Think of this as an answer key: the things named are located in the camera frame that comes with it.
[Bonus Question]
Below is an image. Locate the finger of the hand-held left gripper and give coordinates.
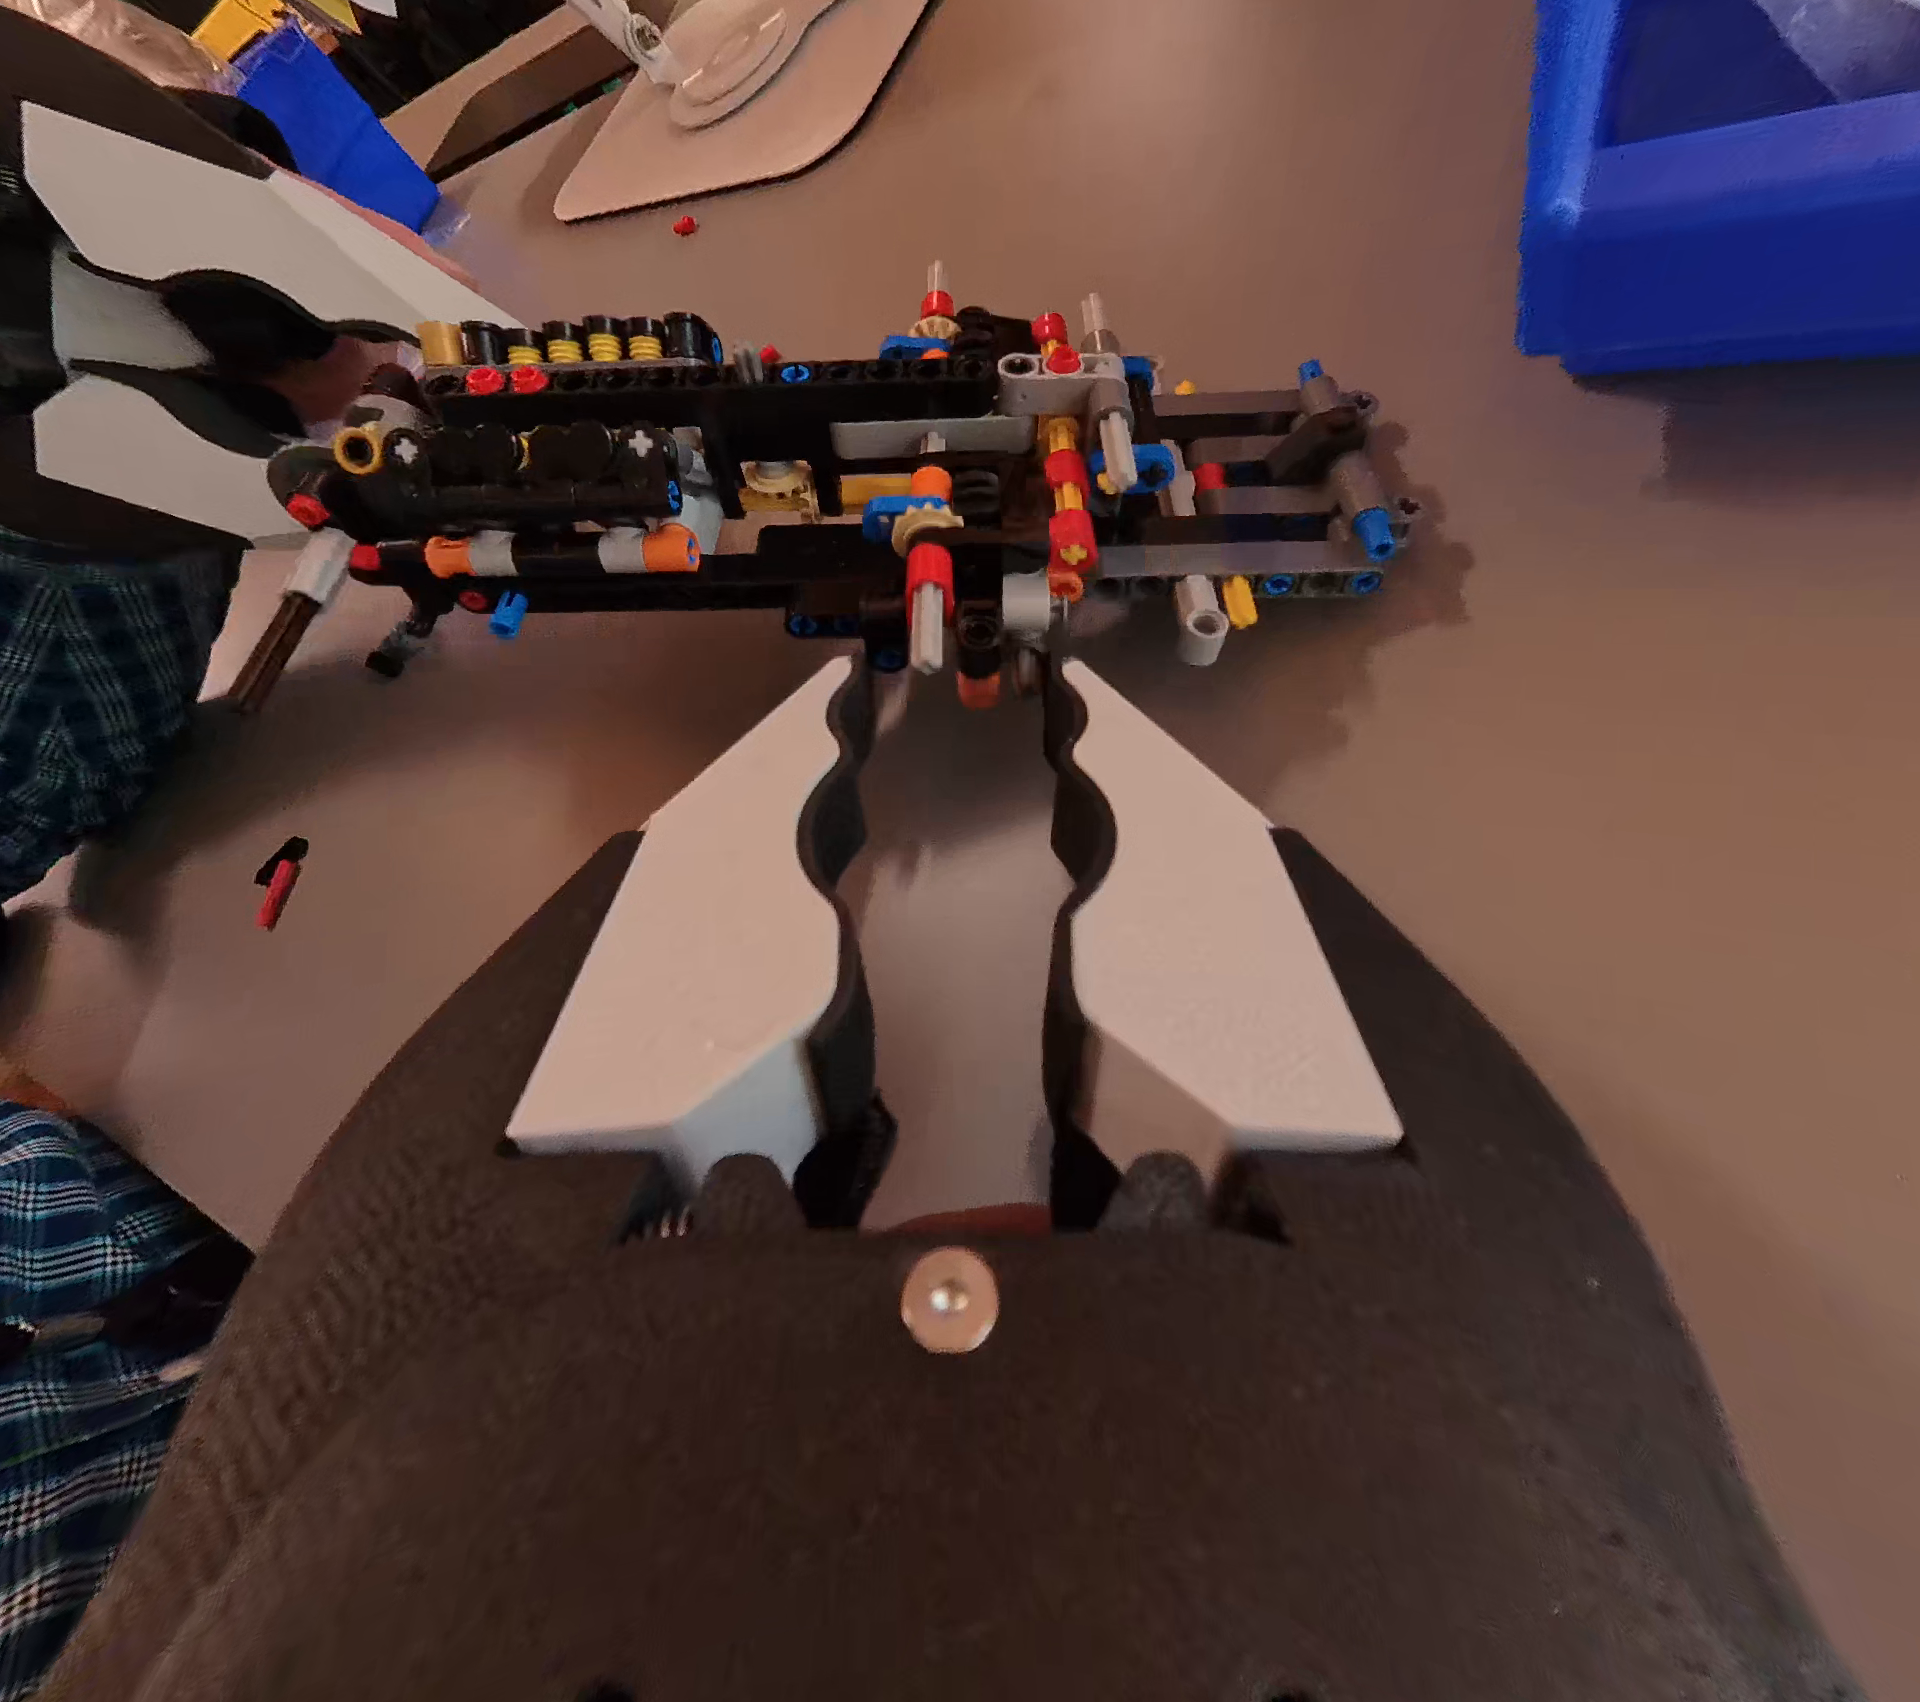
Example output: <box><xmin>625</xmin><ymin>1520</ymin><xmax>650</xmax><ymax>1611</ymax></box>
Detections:
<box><xmin>18</xmin><ymin>101</ymin><xmax>529</xmax><ymax>369</ymax></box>
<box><xmin>28</xmin><ymin>359</ymin><xmax>349</xmax><ymax>551</ymax></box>

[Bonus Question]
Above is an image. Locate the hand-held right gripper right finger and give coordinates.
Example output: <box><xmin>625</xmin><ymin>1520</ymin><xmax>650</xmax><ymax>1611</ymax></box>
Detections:
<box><xmin>1039</xmin><ymin>654</ymin><xmax>1408</xmax><ymax>1225</ymax></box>

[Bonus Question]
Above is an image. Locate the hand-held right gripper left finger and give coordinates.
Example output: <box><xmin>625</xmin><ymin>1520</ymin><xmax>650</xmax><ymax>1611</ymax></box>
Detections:
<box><xmin>504</xmin><ymin>654</ymin><xmax>901</xmax><ymax>1225</ymax></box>

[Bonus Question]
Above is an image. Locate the multicoloured lego technic model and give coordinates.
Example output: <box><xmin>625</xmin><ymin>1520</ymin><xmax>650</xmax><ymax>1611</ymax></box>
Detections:
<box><xmin>225</xmin><ymin>261</ymin><xmax>1420</xmax><ymax>714</ymax></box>

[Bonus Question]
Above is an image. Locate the person's left hand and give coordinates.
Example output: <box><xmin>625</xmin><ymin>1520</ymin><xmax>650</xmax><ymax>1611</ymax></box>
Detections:
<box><xmin>268</xmin><ymin>171</ymin><xmax>489</xmax><ymax>294</ymax></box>

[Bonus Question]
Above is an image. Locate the white desk stand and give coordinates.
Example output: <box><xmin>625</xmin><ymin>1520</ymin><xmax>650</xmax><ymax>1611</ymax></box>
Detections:
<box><xmin>336</xmin><ymin>0</ymin><xmax>985</xmax><ymax>226</ymax></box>

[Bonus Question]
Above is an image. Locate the blue plaid shirt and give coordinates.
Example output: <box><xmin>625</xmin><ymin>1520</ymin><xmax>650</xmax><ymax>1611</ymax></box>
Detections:
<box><xmin>0</xmin><ymin>532</ymin><xmax>252</xmax><ymax>1702</ymax></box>

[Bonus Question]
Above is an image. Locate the large blue plastic bin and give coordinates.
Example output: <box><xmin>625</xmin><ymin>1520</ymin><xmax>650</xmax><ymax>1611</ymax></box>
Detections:
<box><xmin>1514</xmin><ymin>0</ymin><xmax>1920</xmax><ymax>374</ymax></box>

